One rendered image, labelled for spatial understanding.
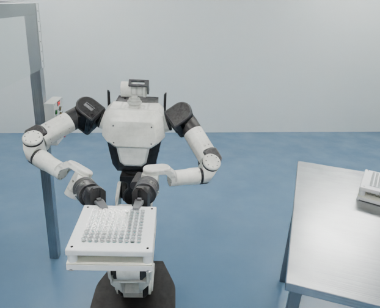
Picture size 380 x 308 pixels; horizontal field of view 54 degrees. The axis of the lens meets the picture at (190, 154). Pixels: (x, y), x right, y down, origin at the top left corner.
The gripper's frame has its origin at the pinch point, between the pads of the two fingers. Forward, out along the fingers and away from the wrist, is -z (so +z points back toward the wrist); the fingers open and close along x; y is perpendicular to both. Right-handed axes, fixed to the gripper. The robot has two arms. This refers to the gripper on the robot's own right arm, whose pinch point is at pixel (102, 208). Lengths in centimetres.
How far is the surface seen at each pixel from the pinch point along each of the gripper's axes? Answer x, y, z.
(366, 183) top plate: 9, -126, -23
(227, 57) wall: -9, -284, 275
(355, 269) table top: 18, -72, -53
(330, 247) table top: 17, -75, -40
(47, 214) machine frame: 65, -8, 117
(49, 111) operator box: -4, -13, 112
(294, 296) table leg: 25, -49, -46
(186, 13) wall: -60, -231, 299
